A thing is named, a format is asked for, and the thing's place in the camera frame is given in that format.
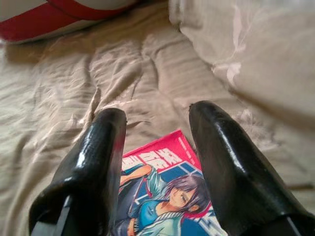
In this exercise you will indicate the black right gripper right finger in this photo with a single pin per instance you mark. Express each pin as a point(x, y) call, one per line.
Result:
point(229, 159)

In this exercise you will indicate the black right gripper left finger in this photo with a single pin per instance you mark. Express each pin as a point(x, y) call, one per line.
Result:
point(91, 159)

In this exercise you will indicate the colourful comic book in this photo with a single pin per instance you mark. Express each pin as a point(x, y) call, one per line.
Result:
point(160, 191)

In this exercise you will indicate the beige floral bed sheet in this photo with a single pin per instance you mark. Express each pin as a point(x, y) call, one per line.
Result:
point(61, 98)

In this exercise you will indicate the beige pillow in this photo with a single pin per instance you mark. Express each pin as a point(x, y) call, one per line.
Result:
point(258, 49)

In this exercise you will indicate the red white striped bolster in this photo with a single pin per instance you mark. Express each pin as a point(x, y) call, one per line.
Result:
point(37, 19)

